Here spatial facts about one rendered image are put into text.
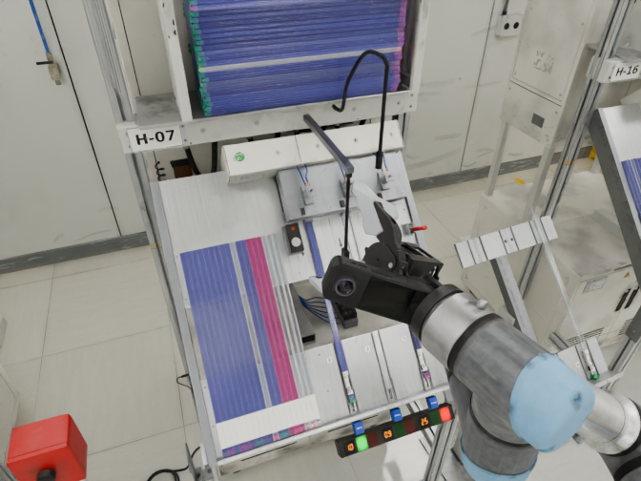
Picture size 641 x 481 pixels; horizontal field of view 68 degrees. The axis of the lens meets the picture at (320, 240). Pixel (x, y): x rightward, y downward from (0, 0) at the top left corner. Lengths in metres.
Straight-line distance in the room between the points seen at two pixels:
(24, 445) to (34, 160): 1.82
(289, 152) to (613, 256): 1.47
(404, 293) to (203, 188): 0.85
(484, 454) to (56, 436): 1.05
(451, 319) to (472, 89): 3.02
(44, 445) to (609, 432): 1.16
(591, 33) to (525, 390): 1.60
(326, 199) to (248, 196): 0.21
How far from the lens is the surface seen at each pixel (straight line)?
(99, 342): 2.65
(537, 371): 0.46
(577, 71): 1.96
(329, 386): 1.29
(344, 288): 0.50
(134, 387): 2.40
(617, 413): 0.84
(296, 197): 1.24
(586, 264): 2.14
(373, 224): 0.57
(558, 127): 2.03
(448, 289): 0.52
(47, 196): 3.01
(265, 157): 1.23
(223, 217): 1.27
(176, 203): 1.27
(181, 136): 1.21
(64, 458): 1.38
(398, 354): 1.35
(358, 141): 1.31
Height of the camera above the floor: 1.83
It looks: 37 degrees down
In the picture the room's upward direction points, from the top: straight up
